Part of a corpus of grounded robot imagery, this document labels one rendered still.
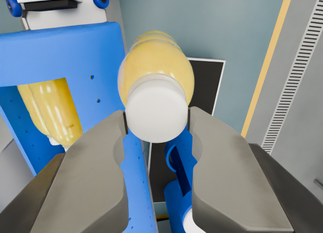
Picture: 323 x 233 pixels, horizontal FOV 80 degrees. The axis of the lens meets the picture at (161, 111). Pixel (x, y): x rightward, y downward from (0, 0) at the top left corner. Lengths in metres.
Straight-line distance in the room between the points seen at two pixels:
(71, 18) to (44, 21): 0.07
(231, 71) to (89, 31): 1.54
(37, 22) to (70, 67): 0.33
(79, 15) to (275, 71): 1.72
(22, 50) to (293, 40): 1.94
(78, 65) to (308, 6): 1.90
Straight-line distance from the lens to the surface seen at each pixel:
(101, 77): 0.35
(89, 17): 0.61
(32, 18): 0.65
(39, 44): 0.33
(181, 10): 1.57
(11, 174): 0.80
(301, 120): 2.48
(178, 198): 1.89
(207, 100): 1.62
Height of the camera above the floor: 1.53
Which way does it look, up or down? 62 degrees down
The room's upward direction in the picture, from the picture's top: 162 degrees clockwise
